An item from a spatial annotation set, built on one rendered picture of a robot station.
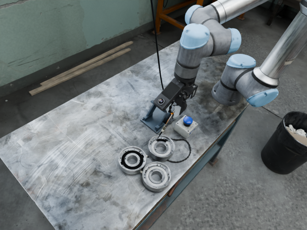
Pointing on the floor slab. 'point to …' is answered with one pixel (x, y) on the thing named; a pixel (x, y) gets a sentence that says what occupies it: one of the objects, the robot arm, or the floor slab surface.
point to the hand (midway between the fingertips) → (171, 115)
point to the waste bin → (286, 145)
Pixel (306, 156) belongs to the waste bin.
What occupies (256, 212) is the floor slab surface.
